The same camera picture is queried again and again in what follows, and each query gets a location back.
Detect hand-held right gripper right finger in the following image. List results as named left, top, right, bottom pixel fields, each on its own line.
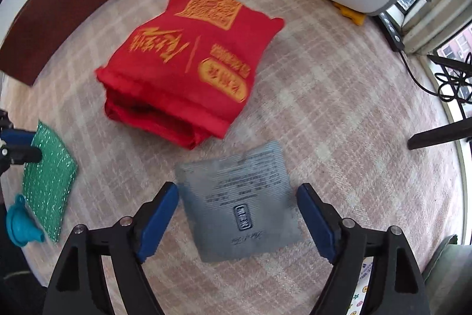
left=297, top=183, right=432, bottom=315

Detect grey foil packet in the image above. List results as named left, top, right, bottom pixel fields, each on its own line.
left=174, top=140, right=303, bottom=263

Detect black inline cable switch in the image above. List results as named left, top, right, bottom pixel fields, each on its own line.
left=378, top=13, right=406, bottom=53

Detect green glitter sponge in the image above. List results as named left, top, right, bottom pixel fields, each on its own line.
left=21, top=120, right=79, bottom=245

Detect blue silicone funnel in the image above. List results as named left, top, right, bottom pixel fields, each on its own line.
left=5, top=194, right=45, bottom=247

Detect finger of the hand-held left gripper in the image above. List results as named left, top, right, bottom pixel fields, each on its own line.
left=0, top=110, right=36, bottom=146
left=0, top=146, right=42, bottom=175

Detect black tripod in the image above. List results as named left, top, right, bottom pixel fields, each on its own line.
left=407, top=53, right=472, bottom=150

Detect white printed tissue pack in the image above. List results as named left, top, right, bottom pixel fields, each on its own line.
left=347, top=256, right=375, bottom=315

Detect black ring light cable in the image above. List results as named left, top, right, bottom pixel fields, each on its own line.
left=400, top=49, right=448, bottom=99

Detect brown cardboard box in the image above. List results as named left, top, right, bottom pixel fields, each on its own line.
left=0, top=0, right=174, bottom=87

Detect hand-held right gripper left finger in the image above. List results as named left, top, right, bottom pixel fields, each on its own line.
left=42, top=181, right=180, bottom=315

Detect red drawstring bag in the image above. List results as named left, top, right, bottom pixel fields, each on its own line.
left=95, top=0, right=286, bottom=151

